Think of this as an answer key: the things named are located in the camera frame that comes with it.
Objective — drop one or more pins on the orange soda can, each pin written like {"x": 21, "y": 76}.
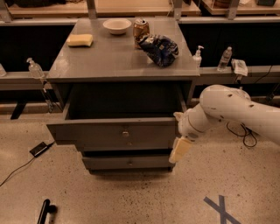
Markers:
{"x": 141, "y": 27}

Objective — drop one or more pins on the yellow sponge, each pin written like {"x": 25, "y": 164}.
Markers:
{"x": 79, "y": 40}

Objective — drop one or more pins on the pump sanitizer bottle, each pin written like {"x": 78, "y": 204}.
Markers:
{"x": 197, "y": 56}
{"x": 35, "y": 69}

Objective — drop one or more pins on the black power adapter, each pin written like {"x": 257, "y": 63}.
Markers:
{"x": 39, "y": 149}

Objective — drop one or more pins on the grey top drawer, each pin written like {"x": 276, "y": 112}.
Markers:
{"x": 115, "y": 134}

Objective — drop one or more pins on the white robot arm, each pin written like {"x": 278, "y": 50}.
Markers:
{"x": 218, "y": 104}

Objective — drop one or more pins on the grey drawer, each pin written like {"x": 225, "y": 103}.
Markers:
{"x": 119, "y": 163}
{"x": 115, "y": 134}

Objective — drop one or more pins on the clear water bottle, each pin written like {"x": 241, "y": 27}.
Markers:
{"x": 224, "y": 60}

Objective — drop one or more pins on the grey drawer cabinet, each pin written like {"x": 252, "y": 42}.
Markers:
{"x": 113, "y": 79}

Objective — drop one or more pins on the left pump sanitizer bottle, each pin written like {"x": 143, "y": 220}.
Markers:
{"x": 35, "y": 69}

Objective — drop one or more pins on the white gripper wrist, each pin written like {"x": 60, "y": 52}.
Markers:
{"x": 186, "y": 126}

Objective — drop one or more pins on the black handle object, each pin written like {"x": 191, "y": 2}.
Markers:
{"x": 47, "y": 208}

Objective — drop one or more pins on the blue chip bag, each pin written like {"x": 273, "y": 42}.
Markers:
{"x": 160, "y": 49}

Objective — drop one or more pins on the right pump sanitizer bottle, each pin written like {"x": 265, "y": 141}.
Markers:
{"x": 197, "y": 56}

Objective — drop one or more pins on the grey bottom drawer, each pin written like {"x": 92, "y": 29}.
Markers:
{"x": 119, "y": 163}

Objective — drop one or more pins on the white crumpled packet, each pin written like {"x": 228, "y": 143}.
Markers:
{"x": 239, "y": 66}

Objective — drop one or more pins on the white bowl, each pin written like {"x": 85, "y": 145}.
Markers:
{"x": 117, "y": 26}

